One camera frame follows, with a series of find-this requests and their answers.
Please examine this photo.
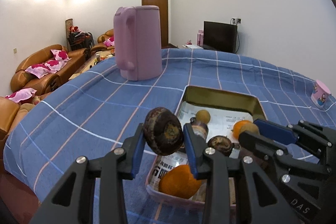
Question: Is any orange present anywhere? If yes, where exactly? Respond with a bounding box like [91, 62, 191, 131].
[158, 164, 202, 199]
[232, 120, 252, 140]

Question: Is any blue plaid tablecloth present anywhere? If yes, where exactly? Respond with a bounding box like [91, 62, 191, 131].
[3, 48, 336, 224]

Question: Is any dark purple mangosteen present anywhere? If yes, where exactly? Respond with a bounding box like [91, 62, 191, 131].
[207, 135, 235, 157]
[143, 107, 184, 156]

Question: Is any pink metal tin box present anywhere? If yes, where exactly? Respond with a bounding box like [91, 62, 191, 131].
[146, 85, 268, 207]

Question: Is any pink electric kettle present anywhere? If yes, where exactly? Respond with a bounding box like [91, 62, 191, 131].
[113, 5, 163, 81]

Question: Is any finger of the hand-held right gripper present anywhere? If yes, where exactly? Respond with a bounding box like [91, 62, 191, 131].
[238, 131, 327, 188]
[253, 119, 336, 161]

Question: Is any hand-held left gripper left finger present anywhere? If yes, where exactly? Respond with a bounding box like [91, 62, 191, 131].
[29, 123, 146, 224]

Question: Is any brown wooden door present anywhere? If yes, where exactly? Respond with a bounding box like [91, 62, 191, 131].
[141, 0, 168, 48]

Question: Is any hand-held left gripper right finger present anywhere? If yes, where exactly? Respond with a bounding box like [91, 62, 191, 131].
[183, 123, 301, 224]

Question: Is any dark rack with red toys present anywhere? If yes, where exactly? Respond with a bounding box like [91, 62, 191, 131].
[66, 19, 94, 51]

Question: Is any brown longan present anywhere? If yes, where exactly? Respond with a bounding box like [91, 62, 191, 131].
[196, 109, 211, 125]
[239, 123, 260, 136]

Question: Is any purple sugarcane piece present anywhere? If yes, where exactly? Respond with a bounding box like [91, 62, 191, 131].
[191, 117, 210, 142]

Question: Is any pink cartoon cup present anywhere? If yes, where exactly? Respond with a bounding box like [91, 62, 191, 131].
[311, 80, 332, 109]

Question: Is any printed paper leaflet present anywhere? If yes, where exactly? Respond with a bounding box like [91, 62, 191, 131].
[152, 102, 254, 193]

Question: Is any brown leather armchair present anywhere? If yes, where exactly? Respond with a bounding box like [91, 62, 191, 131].
[0, 97, 36, 142]

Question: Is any pink floral cushion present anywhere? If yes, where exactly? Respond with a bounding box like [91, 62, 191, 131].
[25, 61, 67, 79]
[50, 49, 72, 62]
[5, 88, 37, 104]

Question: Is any long brown leather sofa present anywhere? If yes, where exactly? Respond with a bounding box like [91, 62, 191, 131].
[10, 44, 90, 96]

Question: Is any black television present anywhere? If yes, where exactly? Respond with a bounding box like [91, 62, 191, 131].
[203, 21, 238, 54]

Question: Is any small brown leather sofa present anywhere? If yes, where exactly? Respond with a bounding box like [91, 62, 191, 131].
[91, 28, 115, 52]

